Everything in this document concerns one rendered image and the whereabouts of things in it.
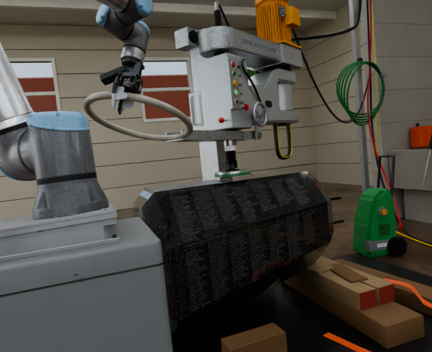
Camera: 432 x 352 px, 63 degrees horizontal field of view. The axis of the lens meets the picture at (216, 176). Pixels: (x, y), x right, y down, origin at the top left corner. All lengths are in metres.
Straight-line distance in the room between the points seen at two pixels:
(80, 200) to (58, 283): 0.21
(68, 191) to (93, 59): 7.45
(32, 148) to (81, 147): 0.12
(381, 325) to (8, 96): 1.84
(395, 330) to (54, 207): 1.67
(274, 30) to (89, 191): 2.03
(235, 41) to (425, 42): 3.67
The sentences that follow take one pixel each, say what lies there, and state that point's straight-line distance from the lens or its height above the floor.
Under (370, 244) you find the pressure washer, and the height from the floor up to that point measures 0.13.
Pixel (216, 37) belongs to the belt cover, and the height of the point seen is 1.68.
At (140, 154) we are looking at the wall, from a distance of 8.09.
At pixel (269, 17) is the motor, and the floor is 1.94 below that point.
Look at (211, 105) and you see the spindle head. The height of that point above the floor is 1.32.
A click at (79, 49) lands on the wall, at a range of 8.44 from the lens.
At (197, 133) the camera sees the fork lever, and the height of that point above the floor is 1.15.
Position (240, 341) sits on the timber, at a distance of 1.85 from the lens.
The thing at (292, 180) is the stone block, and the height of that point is 0.83.
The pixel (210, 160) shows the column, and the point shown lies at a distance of 2.94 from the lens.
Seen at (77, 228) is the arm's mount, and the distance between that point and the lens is 0.88.
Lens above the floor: 1.04
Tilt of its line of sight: 4 degrees down
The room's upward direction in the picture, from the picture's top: 6 degrees counter-clockwise
